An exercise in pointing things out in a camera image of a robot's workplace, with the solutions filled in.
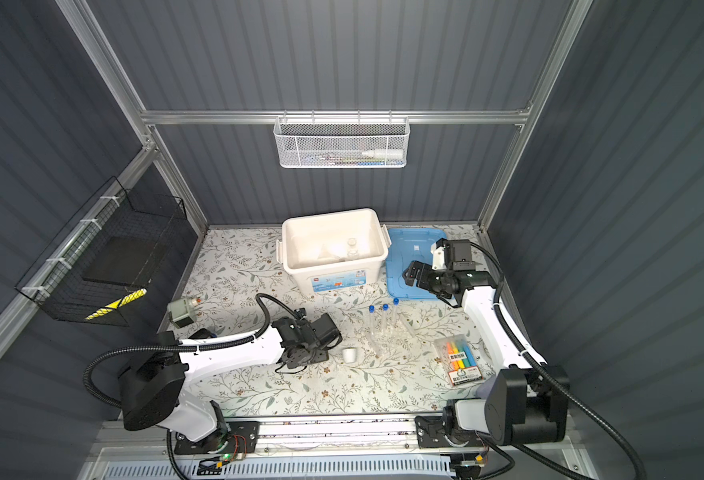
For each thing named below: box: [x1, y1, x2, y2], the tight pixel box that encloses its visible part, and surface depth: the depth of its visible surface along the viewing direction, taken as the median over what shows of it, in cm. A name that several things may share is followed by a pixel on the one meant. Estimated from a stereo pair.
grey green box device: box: [167, 298, 194, 329], surface depth 93 cm
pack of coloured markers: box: [434, 334, 484, 387], surface depth 86 cm
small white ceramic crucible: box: [342, 348, 356, 363], surface depth 86 cm
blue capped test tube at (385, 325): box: [382, 304, 389, 343], surface depth 92 cm
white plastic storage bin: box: [276, 208, 392, 295], surface depth 102 cm
